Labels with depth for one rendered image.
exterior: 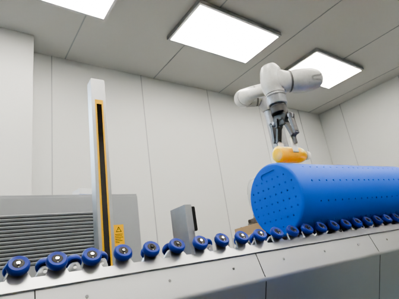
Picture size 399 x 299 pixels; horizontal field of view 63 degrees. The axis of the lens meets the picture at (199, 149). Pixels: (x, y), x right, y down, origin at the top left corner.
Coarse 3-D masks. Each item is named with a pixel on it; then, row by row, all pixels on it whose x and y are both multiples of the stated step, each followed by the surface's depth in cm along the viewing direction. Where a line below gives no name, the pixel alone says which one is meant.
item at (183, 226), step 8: (176, 208) 103; (184, 208) 99; (192, 208) 101; (176, 216) 103; (184, 216) 99; (192, 216) 99; (176, 224) 103; (184, 224) 99; (192, 224) 98; (176, 232) 103; (184, 232) 99; (192, 232) 98; (184, 240) 98; (192, 248) 96
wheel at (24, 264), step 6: (12, 258) 68; (18, 258) 69; (24, 258) 69; (6, 264) 67; (12, 264) 67; (18, 264) 67; (24, 264) 68; (6, 270) 66; (12, 270) 66; (18, 270) 66; (24, 270) 67
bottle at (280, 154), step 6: (276, 150) 137; (282, 150) 134; (288, 150) 136; (300, 150) 140; (276, 156) 137; (282, 156) 134; (288, 156) 135; (294, 156) 137; (300, 156) 139; (306, 156) 142; (282, 162) 136; (288, 162) 138; (294, 162) 140; (300, 162) 142
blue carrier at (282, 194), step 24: (264, 168) 132; (288, 168) 121; (312, 168) 128; (336, 168) 137; (360, 168) 147; (384, 168) 158; (264, 192) 131; (288, 192) 120; (312, 192) 118; (336, 192) 125; (360, 192) 133; (384, 192) 143; (264, 216) 130; (288, 216) 120; (312, 216) 118; (336, 216) 126; (360, 216) 136
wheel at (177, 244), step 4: (172, 240) 88; (176, 240) 88; (180, 240) 89; (172, 244) 86; (176, 244) 87; (180, 244) 87; (184, 244) 88; (172, 248) 86; (176, 248) 86; (180, 248) 86; (184, 248) 87; (176, 252) 86; (180, 252) 86
